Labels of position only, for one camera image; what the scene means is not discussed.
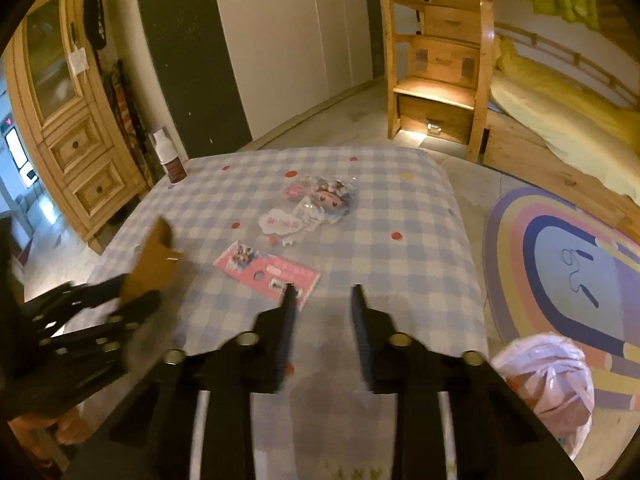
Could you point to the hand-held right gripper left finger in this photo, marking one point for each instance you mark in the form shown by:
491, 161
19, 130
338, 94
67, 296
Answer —
286, 320

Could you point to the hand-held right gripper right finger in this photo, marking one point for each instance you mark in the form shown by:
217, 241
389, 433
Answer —
359, 320

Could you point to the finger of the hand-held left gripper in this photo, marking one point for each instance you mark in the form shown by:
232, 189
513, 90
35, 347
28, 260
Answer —
75, 300
135, 310

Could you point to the brown cardboard piece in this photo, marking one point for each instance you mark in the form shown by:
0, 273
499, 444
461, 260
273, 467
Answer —
150, 265

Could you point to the pink printed card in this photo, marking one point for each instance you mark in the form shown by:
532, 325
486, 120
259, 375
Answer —
270, 272

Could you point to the pink white plastic bag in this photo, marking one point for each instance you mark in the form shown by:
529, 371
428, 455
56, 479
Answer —
545, 385

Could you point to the person's left hand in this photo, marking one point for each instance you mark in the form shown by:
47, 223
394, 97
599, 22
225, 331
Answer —
65, 427

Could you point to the white pink paper cutout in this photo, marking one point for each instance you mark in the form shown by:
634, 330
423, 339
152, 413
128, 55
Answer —
280, 221

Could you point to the clear plastic toy packaging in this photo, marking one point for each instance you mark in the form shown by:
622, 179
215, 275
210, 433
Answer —
325, 197

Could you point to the white pump bottle brown label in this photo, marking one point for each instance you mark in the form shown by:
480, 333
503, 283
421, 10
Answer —
175, 167

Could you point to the wooden cabinet with drawers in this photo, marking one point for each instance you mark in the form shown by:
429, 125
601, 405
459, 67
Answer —
75, 145

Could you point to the rainbow rug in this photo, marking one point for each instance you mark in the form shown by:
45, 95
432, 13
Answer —
550, 270

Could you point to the wooden bunk bed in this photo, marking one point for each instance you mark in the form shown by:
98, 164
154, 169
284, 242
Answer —
540, 170

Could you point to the white paper tag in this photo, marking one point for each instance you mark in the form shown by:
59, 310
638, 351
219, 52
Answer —
78, 61

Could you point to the black wardrobe panel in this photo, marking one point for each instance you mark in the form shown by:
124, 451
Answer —
185, 60

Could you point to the wooden stair drawers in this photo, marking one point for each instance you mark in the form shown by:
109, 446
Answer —
440, 70

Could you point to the white wardrobe with round holes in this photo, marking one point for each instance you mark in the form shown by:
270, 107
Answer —
290, 50

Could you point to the dark hanging garment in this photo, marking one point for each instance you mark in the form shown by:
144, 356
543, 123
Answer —
95, 10

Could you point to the yellow bedding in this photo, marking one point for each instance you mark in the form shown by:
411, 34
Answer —
560, 105

